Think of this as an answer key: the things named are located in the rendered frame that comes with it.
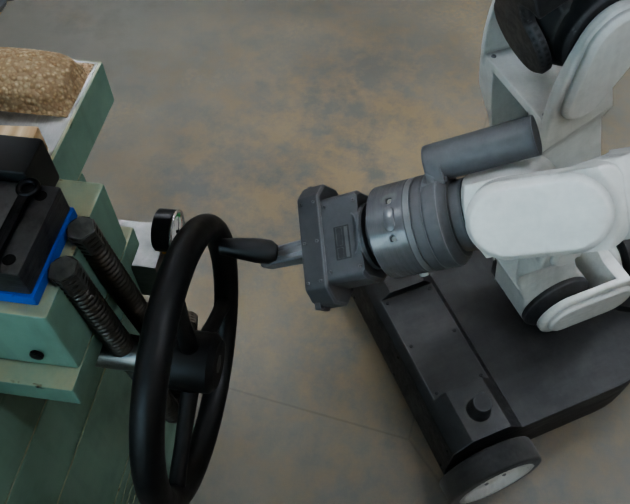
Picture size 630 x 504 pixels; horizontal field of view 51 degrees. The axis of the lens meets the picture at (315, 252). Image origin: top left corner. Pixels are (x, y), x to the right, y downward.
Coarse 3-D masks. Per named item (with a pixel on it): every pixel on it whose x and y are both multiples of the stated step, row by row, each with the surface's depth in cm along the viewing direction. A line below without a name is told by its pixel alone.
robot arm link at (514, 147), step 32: (512, 128) 53; (448, 160) 56; (480, 160) 55; (512, 160) 54; (544, 160) 59; (416, 192) 57; (448, 192) 57; (416, 224) 56; (448, 224) 56; (448, 256) 57
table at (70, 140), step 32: (96, 64) 77; (96, 96) 77; (64, 128) 71; (96, 128) 78; (64, 160) 71; (128, 256) 66; (96, 352) 61; (0, 384) 58; (32, 384) 57; (64, 384) 57
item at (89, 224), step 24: (72, 240) 54; (96, 240) 55; (72, 264) 52; (96, 264) 57; (120, 264) 60; (72, 288) 52; (96, 288) 56; (120, 288) 61; (96, 312) 56; (144, 312) 66; (192, 312) 96; (120, 336) 61; (168, 408) 76
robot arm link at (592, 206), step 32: (608, 160) 50; (480, 192) 52; (512, 192) 51; (544, 192) 50; (576, 192) 49; (608, 192) 48; (480, 224) 52; (512, 224) 51; (544, 224) 50; (576, 224) 50; (608, 224) 49; (512, 256) 52; (544, 256) 52
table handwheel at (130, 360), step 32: (192, 224) 59; (224, 224) 66; (192, 256) 56; (224, 256) 70; (160, 288) 53; (224, 288) 74; (160, 320) 51; (224, 320) 76; (160, 352) 51; (192, 352) 62; (224, 352) 67; (160, 384) 51; (192, 384) 62; (224, 384) 76; (160, 416) 51; (192, 416) 64; (160, 448) 52; (192, 448) 70; (160, 480) 53; (192, 480) 66
